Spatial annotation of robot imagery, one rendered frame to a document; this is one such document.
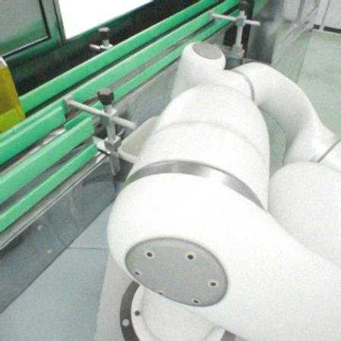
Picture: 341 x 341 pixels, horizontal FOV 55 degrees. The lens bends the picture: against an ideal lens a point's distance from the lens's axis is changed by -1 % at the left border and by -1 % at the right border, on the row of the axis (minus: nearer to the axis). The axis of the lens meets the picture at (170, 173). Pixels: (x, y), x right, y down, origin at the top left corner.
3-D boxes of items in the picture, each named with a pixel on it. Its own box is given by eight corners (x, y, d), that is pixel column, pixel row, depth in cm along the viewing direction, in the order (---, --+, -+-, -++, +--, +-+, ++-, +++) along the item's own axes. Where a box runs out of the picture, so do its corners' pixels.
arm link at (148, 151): (243, 211, 37) (284, 78, 27) (231, 322, 28) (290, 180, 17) (160, 193, 39) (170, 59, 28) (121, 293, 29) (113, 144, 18)
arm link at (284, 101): (291, 192, 48) (192, 109, 56) (329, 157, 56) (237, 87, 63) (323, 154, 42) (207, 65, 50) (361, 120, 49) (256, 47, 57)
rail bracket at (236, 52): (208, 62, 120) (214, -6, 104) (253, 73, 113) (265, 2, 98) (202, 67, 117) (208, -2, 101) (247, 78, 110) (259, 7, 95)
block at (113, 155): (90, 154, 76) (85, 129, 71) (123, 168, 73) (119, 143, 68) (80, 163, 74) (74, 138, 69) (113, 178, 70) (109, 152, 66)
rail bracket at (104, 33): (100, 71, 94) (92, 23, 85) (119, 77, 91) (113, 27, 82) (90, 77, 91) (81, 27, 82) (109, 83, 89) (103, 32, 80)
